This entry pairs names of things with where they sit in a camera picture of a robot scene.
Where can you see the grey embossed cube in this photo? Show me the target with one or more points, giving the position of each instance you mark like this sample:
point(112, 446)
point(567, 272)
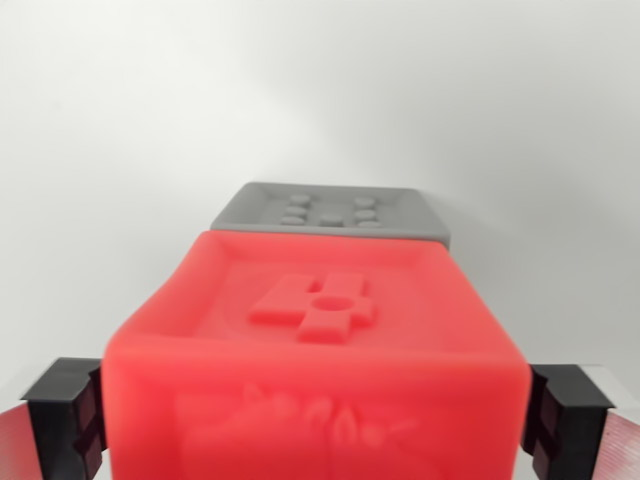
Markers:
point(330, 210)

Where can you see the gripper left finger with silver black pad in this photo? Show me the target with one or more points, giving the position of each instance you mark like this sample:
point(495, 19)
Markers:
point(55, 425)

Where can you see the red embossed cube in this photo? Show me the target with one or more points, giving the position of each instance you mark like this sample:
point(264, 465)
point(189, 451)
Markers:
point(320, 390)

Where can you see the gripper right finger with silver black pad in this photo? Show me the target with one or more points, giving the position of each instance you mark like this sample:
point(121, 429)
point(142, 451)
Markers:
point(575, 425)

